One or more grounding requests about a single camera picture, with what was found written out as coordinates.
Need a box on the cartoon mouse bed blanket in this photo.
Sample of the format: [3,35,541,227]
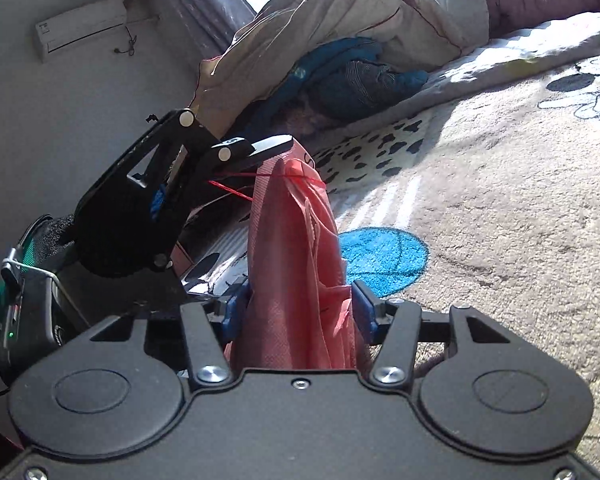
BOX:
[309,13,600,470]

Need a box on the red rubber band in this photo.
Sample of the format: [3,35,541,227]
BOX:
[207,172,326,202]

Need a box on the blue clothing pile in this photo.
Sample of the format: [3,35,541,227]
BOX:
[228,38,428,141]

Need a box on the cream crumpled duvet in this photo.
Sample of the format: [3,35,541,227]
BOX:
[192,0,490,138]

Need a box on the pink non-woven shopping bag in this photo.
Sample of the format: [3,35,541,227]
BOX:
[225,144,370,370]

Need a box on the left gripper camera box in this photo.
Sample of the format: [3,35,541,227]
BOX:
[0,213,89,376]

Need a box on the grey window curtain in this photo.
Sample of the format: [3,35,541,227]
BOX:
[160,0,256,60]

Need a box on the black thin cable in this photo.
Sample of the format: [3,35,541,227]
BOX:
[113,22,138,58]

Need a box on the gloved left hand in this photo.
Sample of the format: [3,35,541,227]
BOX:
[0,213,77,366]

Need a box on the white wall air conditioner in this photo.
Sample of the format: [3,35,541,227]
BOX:
[34,0,128,62]

